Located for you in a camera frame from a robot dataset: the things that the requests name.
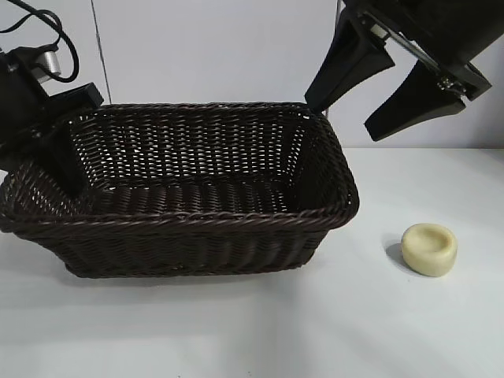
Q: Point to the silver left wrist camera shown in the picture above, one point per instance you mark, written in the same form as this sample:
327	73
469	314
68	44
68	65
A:
49	63

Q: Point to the cream round soap bar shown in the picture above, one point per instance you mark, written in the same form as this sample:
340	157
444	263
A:
429	252

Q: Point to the dark brown wicker basket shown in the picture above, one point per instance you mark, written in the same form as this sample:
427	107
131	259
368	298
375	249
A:
189	240

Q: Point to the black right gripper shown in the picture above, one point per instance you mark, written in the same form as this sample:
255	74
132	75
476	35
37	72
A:
445	27

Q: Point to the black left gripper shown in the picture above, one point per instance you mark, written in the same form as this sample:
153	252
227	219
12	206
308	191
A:
19	102

